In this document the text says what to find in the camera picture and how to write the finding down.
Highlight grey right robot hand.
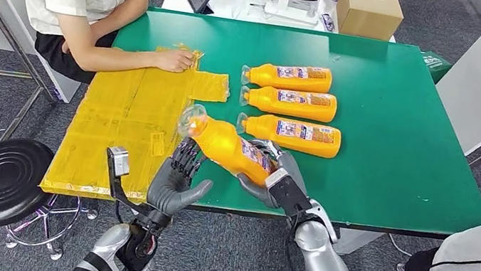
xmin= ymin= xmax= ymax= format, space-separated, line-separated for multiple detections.
xmin=233 ymin=136 xmax=316 ymax=213

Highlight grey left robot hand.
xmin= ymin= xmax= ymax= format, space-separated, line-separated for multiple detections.
xmin=143 ymin=132 xmax=220 ymax=223

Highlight person's right hand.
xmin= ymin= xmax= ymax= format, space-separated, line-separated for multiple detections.
xmin=151 ymin=45 xmax=196 ymax=76

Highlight orange plastic bottle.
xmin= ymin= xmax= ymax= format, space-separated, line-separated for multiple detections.
xmin=233 ymin=110 xmax=344 ymax=161
xmin=237 ymin=81 xmax=340 ymax=124
xmin=170 ymin=102 xmax=285 ymax=189
xmin=239 ymin=55 xmax=334 ymax=98

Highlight yellow taped cardboard mat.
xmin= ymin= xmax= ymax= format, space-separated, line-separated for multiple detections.
xmin=37 ymin=26 xmax=236 ymax=218

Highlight white table leg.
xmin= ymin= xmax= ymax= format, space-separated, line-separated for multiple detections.
xmin=332 ymin=225 xmax=386 ymax=262

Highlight green bin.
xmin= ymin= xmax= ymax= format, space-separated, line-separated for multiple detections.
xmin=416 ymin=49 xmax=455 ymax=86

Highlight white power strip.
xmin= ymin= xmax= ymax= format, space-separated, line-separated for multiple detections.
xmin=262 ymin=0 xmax=323 ymax=27

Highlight purple packet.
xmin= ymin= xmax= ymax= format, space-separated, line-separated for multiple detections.
xmin=318 ymin=11 xmax=339 ymax=33

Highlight brown cardboard box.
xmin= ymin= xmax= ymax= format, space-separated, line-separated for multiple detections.
xmin=332 ymin=0 xmax=408 ymax=43

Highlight black round stool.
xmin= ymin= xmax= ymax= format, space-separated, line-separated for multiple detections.
xmin=0 ymin=134 xmax=108 ymax=266

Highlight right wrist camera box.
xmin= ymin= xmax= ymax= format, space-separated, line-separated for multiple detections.
xmin=260 ymin=166 xmax=317 ymax=222

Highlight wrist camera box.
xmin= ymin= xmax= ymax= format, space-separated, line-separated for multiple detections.
xmin=260 ymin=166 xmax=317 ymax=222
xmin=97 ymin=144 xmax=159 ymax=218

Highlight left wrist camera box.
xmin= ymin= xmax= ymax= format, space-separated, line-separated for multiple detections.
xmin=97 ymin=144 xmax=159 ymax=218

